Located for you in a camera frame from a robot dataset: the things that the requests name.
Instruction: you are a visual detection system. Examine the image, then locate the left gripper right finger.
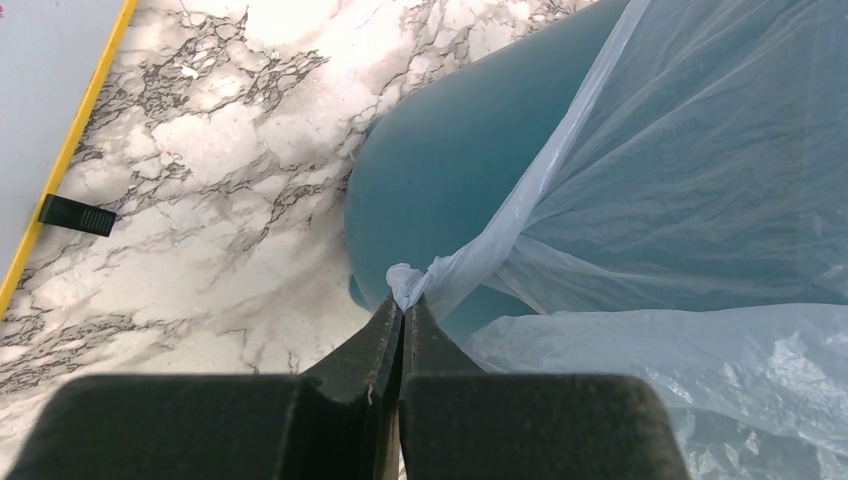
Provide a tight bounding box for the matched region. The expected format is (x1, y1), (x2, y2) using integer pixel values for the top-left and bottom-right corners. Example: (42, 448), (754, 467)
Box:
(399, 302), (688, 479)

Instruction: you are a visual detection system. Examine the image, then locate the blue plastic trash bag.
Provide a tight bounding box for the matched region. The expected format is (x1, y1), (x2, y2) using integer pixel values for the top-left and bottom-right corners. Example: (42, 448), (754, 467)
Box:
(386, 1), (847, 479)

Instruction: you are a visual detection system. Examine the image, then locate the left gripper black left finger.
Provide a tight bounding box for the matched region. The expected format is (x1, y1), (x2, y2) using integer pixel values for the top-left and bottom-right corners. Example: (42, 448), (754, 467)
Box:
(9, 299), (403, 479)

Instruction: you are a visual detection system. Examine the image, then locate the yellow framed whiteboard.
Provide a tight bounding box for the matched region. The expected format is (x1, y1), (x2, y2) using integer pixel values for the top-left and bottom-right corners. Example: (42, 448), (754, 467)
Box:
(1, 1), (136, 308)

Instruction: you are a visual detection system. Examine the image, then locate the teal plastic trash bin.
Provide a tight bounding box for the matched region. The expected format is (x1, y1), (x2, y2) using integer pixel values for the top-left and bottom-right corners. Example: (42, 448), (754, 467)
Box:
(343, 0), (634, 342)

